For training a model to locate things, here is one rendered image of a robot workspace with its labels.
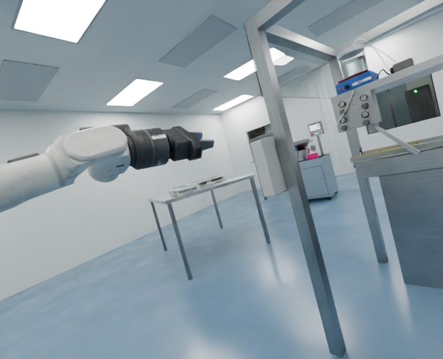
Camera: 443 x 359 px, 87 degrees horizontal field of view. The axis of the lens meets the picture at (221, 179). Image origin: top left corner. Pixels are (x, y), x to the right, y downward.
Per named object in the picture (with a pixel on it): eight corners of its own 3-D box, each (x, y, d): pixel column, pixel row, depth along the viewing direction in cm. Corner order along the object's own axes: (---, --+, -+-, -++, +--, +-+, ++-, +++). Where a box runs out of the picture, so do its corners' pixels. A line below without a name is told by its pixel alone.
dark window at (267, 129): (255, 163, 801) (246, 132, 796) (255, 163, 802) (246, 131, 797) (291, 154, 718) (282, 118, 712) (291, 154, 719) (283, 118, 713)
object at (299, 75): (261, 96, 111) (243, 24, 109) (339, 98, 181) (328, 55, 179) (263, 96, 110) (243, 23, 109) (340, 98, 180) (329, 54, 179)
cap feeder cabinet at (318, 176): (297, 204, 440) (287, 164, 436) (306, 196, 484) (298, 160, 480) (332, 200, 400) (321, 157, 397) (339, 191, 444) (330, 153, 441)
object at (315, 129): (315, 157, 440) (307, 125, 437) (316, 156, 448) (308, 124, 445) (327, 154, 425) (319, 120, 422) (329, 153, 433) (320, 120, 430)
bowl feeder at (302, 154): (291, 163, 447) (286, 144, 445) (298, 160, 475) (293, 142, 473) (317, 157, 416) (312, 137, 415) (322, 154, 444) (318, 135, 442)
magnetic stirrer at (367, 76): (336, 96, 150) (333, 82, 150) (347, 97, 165) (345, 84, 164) (372, 82, 136) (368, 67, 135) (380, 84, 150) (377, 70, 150)
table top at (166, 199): (148, 201, 372) (147, 199, 372) (210, 182, 416) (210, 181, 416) (165, 204, 235) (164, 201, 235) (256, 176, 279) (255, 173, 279)
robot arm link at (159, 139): (205, 134, 54) (157, 141, 47) (199, 170, 59) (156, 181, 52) (176, 116, 62) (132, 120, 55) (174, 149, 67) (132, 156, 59)
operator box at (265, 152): (263, 196, 109) (249, 142, 108) (283, 188, 121) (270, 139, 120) (274, 196, 105) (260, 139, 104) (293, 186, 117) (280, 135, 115)
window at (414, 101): (367, 135, 590) (357, 90, 585) (367, 135, 591) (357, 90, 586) (441, 116, 503) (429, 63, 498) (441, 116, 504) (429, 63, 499)
